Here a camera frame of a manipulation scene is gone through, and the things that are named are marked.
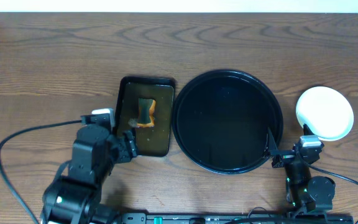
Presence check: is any mint plate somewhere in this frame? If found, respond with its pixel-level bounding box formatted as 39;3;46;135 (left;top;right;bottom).
295;86;354;141

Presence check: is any orange green scrub sponge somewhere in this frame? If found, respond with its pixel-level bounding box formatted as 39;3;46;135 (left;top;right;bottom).
137;98;156;128

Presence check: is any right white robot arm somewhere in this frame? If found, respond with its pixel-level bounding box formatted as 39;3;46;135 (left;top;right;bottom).
266;131;336;220

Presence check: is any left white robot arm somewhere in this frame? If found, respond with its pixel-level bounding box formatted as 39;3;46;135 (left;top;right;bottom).
40;124;138;224

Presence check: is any black rectangular water tray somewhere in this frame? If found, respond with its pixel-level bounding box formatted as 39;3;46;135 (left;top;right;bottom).
115;76;175;157

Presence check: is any round black tray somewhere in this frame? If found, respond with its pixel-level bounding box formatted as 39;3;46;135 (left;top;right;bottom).
172;70;283;174

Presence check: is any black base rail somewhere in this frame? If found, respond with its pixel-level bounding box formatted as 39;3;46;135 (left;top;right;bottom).
113;212;354;224

